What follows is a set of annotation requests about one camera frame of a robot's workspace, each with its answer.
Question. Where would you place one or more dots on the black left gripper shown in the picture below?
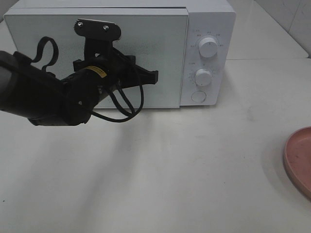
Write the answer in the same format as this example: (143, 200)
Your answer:
(104, 72)

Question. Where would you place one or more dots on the pink round plate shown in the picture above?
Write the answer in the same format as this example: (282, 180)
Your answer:
(297, 160)

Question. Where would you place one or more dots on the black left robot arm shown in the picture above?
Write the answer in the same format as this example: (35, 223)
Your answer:
(37, 95)

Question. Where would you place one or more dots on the white round door button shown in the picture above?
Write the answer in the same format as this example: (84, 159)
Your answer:
(198, 96)

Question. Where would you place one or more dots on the white microwave oven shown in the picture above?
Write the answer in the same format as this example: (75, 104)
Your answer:
(205, 17)

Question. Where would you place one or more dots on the white microwave door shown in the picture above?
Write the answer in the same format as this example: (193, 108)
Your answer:
(155, 36)

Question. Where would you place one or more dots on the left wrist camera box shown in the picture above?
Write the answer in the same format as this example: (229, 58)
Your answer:
(96, 29)

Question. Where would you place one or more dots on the white dial knob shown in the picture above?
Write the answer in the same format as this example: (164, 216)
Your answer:
(203, 77)
(208, 46)

